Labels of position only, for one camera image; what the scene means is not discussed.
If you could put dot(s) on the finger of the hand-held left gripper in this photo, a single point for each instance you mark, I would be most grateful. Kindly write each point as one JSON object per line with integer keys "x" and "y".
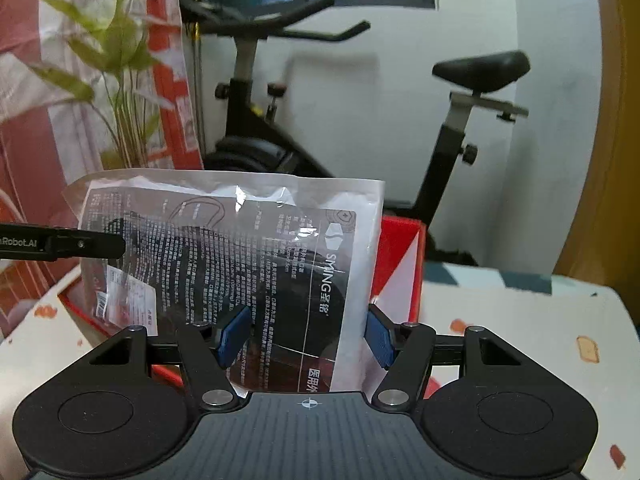
{"x": 90, "y": 245}

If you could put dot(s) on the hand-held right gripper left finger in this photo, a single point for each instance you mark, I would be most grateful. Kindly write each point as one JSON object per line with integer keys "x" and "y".
{"x": 234, "y": 334}

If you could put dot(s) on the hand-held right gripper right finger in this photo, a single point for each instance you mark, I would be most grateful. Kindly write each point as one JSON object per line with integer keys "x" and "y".
{"x": 379, "y": 336}

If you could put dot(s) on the clear face mask packet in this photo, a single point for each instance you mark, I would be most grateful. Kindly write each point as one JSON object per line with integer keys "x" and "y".
{"x": 280, "y": 260}

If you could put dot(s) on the red cardboard box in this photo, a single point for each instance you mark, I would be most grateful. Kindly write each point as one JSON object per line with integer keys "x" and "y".
{"x": 400, "y": 240}

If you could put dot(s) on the white patterned box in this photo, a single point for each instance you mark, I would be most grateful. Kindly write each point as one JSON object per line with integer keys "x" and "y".
{"x": 525, "y": 320}

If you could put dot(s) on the red and white patterned cloth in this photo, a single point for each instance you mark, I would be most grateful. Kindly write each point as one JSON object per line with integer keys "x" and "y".
{"x": 170, "y": 85}

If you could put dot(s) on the green leafy plant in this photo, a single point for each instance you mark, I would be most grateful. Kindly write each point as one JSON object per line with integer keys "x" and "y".
{"x": 117, "y": 55}

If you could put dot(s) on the black exercise bike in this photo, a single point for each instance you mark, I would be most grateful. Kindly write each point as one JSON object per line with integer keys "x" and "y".
{"x": 250, "y": 125}

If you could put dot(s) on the wooden door frame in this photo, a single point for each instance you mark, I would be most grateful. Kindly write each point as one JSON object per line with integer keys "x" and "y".
{"x": 610, "y": 160}

